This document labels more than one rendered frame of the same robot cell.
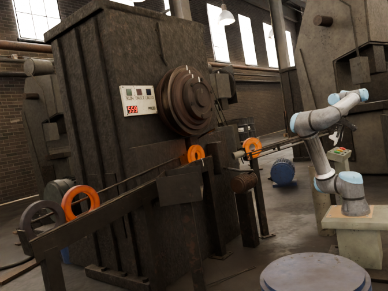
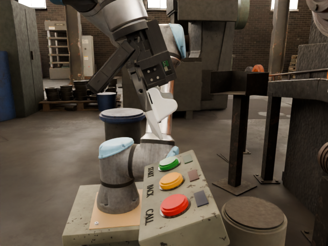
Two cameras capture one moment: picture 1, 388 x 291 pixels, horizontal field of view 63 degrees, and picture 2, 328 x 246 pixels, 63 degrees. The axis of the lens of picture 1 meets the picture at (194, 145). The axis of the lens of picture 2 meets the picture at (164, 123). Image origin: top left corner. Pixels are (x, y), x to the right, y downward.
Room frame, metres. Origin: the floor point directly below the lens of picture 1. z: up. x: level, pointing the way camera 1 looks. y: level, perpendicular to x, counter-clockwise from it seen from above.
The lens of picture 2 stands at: (2.53, -1.29, 0.81)
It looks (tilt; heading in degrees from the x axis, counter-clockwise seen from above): 14 degrees down; 139
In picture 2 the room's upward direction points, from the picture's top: straight up
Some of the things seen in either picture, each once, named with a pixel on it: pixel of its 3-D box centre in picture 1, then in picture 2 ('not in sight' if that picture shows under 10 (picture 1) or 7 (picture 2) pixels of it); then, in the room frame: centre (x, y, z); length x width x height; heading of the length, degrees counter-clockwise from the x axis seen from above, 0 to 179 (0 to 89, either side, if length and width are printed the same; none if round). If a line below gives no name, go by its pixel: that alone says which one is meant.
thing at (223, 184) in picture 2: (190, 239); (235, 131); (1.62, 0.09, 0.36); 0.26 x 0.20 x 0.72; 176
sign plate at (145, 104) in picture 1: (139, 100); not in sight; (1.98, 0.29, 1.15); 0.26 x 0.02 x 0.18; 141
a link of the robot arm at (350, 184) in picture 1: (350, 183); (118, 158); (1.79, -0.84, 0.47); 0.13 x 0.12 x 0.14; 37
